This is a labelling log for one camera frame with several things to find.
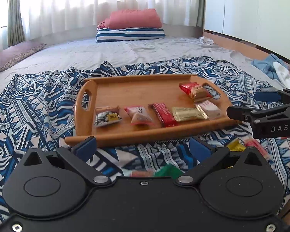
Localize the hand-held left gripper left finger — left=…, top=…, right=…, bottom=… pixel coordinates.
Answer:
left=22, top=136, right=112, bottom=187

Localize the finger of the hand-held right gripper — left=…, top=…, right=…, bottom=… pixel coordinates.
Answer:
left=226, top=103, right=290, bottom=124
left=253, top=88, right=290, bottom=105

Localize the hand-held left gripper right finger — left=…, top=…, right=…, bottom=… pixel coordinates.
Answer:
left=175, top=136, right=271, bottom=187

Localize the small red snack packet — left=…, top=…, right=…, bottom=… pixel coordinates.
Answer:
left=244, top=138, right=271, bottom=161

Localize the white and pink packet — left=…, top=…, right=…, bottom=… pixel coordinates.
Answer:
left=195, top=101, right=223, bottom=120

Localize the yellow snack packet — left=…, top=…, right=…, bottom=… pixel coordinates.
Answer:
left=226, top=139, right=247, bottom=153

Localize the black and white patterned packet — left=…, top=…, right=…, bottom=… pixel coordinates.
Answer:
left=94, top=106, right=122, bottom=128

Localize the gold snack packet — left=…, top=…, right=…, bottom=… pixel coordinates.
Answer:
left=171, top=106, right=208, bottom=122

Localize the green snack packet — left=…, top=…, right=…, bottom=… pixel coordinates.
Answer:
left=155, top=164, right=184, bottom=180

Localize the long red snack bar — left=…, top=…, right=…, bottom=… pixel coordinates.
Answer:
left=148, top=103, right=179, bottom=128

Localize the red nut packet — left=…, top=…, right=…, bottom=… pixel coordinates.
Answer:
left=179, top=82, right=213, bottom=102

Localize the red biscuit packet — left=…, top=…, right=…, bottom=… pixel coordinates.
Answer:
left=129, top=170, right=156, bottom=177

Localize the pink snack packet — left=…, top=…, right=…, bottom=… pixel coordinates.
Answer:
left=124, top=106, right=155, bottom=125

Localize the wooden tray with handles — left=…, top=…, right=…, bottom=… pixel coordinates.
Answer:
left=64, top=74, right=242, bottom=148

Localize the white folded cloth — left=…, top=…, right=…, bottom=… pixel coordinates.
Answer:
left=273, top=61, right=290, bottom=89

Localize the light blue cloth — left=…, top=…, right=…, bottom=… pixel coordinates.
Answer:
left=251, top=53, right=290, bottom=83

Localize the blue patterned blanket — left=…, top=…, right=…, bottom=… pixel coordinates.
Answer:
left=0, top=56, right=290, bottom=223

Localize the crumpled white tissue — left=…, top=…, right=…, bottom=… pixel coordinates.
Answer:
left=199, top=36, right=219, bottom=46

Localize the white wardrobe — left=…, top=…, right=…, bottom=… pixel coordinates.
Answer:
left=204, top=0, right=290, bottom=66

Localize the grey bed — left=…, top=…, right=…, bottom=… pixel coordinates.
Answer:
left=0, top=35, right=288, bottom=102

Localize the green curtain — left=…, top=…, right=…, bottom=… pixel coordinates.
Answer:
left=7, top=0, right=26, bottom=47
left=196, top=0, right=206, bottom=28

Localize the purple floral pillow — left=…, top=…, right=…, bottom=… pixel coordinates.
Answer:
left=0, top=41, right=47, bottom=73

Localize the blue striped pillow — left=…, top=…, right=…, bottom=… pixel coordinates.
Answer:
left=96, top=27, right=166, bottom=43

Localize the red cushion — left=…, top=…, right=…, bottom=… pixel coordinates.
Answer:
left=97, top=8, right=163, bottom=30

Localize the white sheer curtain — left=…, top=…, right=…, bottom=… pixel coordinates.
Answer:
left=0, top=0, right=206, bottom=41

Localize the wooden bed frame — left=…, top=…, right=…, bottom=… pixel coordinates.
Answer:
left=203, top=30, right=290, bottom=73

